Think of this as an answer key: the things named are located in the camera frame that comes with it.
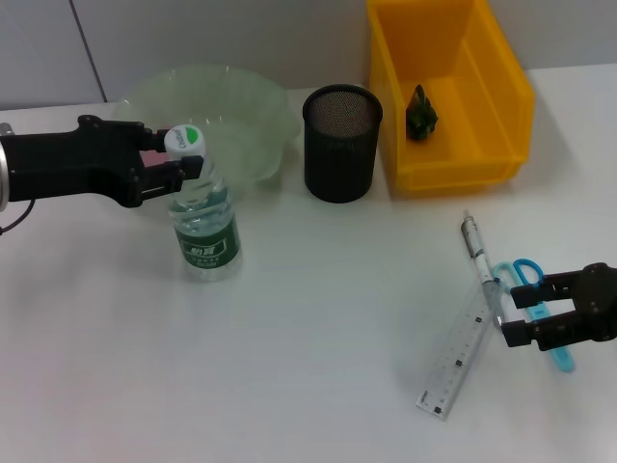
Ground green label water bottle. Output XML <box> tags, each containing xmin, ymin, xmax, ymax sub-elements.
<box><xmin>162</xmin><ymin>123</ymin><xmax>242</xmax><ymax>283</ymax></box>

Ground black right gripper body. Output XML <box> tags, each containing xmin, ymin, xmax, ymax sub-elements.
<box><xmin>571</xmin><ymin>262</ymin><xmax>617</xmax><ymax>344</ymax></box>

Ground green plastic wrapper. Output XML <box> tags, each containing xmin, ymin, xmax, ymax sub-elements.
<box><xmin>406</xmin><ymin>84</ymin><xmax>443</xmax><ymax>142</ymax></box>

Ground black mesh pen holder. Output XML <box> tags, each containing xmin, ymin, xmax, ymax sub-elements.
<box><xmin>302</xmin><ymin>84</ymin><xmax>385</xmax><ymax>204</ymax></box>

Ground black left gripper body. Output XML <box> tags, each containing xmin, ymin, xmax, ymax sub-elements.
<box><xmin>2</xmin><ymin>114</ymin><xmax>147</xmax><ymax>209</ymax></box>

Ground clear plastic ruler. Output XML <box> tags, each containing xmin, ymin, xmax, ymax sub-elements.
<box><xmin>415</xmin><ymin>284</ymin><xmax>491</xmax><ymax>422</ymax></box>

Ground blue scissors with sheath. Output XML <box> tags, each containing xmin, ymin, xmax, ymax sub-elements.
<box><xmin>492</xmin><ymin>259</ymin><xmax>576</xmax><ymax>372</ymax></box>

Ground yellow plastic bin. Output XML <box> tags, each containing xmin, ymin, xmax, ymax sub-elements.
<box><xmin>366</xmin><ymin>0</ymin><xmax>536</xmax><ymax>197</ymax></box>

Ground translucent green fruit bowl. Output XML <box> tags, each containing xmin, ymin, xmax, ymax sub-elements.
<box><xmin>111</xmin><ymin>64</ymin><xmax>301</xmax><ymax>193</ymax></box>

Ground silver white pen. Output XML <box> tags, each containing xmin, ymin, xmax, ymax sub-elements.
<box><xmin>461</xmin><ymin>209</ymin><xmax>510</xmax><ymax>335</ymax></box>

